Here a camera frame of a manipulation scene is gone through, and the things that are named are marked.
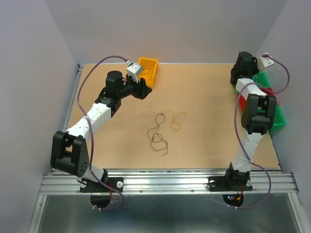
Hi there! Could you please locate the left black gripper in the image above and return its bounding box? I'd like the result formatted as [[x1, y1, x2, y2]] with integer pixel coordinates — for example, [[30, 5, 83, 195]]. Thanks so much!
[[117, 74, 153, 100]]

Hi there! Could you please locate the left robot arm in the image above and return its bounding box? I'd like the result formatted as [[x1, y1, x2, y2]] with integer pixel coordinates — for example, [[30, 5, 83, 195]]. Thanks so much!
[[51, 70, 152, 191]]

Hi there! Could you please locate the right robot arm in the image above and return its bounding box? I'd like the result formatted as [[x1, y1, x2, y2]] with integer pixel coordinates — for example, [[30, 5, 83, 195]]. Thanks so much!
[[224, 51, 276, 190]]

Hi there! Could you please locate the yellow plastic bin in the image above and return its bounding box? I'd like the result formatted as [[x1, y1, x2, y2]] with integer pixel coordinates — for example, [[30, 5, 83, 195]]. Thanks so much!
[[138, 57, 158, 87]]

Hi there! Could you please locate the far green plastic bin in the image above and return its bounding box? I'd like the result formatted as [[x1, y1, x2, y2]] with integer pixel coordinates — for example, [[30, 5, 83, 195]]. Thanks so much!
[[232, 72, 273, 97]]

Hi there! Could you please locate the green plastic bin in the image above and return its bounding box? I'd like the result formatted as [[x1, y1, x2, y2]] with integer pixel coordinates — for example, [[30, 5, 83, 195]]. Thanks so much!
[[270, 105, 287, 132], [232, 72, 273, 97]]

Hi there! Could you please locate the red plastic bin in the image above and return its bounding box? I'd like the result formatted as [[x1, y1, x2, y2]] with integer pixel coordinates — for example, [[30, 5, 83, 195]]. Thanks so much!
[[239, 85, 275, 111]]

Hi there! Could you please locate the near green plastic bin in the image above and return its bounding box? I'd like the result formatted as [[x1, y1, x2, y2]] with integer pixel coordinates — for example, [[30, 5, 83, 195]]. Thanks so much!
[[270, 105, 287, 132]]

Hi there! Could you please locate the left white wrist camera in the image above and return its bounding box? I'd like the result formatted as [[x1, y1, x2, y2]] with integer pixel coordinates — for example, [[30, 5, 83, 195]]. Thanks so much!
[[125, 60, 143, 83]]

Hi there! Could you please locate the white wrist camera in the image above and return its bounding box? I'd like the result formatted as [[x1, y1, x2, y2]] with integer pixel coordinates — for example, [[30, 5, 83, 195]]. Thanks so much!
[[257, 53, 275, 72], [125, 60, 143, 83]]

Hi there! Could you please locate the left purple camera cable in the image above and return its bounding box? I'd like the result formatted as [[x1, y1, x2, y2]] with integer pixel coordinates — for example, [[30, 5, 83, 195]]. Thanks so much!
[[77, 55, 129, 212]]

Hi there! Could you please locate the purple camera cable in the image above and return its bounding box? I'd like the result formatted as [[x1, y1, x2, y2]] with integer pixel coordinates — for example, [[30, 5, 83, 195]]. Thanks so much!
[[227, 55, 292, 210], [77, 55, 129, 212]]

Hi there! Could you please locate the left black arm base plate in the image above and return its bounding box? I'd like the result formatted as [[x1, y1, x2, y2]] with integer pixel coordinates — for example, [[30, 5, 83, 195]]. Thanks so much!
[[79, 177, 124, 193]]

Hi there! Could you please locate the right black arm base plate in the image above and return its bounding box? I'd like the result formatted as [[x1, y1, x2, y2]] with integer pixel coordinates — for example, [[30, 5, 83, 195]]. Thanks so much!
[[207, 176, 253, 192]]

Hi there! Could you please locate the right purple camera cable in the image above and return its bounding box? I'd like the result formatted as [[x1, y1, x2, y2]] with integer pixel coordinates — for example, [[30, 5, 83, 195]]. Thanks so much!
[[227, 55, 292, 210]]

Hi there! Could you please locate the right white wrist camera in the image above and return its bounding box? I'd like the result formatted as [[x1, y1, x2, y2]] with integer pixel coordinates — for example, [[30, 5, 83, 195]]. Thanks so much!
[[257, 53, 275, 72]]

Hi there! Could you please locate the aluminium mounting rail frame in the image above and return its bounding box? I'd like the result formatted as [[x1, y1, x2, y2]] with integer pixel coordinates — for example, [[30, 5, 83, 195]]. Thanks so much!
[[31, 64, 301, 233]]

